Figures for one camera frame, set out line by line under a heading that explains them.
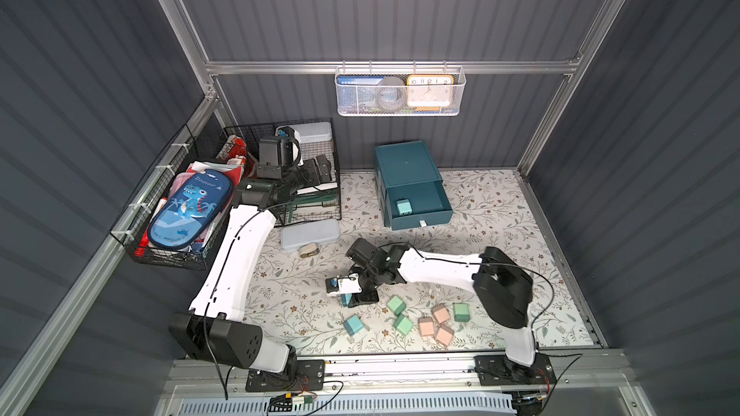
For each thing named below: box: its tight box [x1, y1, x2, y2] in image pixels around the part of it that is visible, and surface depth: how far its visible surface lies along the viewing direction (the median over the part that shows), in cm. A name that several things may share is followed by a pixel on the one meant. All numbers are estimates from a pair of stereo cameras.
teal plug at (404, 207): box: [396, 199, 413, 216], surface depth 90 cm
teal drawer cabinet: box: [374, 139, 454, 232], surface depth 92 cm
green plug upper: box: [387, 294, 407, 316], surface depth 85 cm
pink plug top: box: [430, 304, 451, 324], surface depth 84 cm
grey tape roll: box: [376, 76, 407, 113], surface depth 89 cm
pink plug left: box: [418, 316, 435, 338], surface depth 82 cm
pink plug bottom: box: [435, 323, 455, 347], surface depth 80 cm
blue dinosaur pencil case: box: [148, 169, 235, 250], surface depth 65 cm
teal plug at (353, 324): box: [343, 314, 364, 337], surface depth 82 cm
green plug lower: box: [394, 312, 414, 336], surface depth 82 cm
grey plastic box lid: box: [289, 121, 333, 144], surface depth 105 cm
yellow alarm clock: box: [405, 74, 455, 112], surface depth 90 cm
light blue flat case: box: [280, 218, 341, 250], surface depth 102 cm
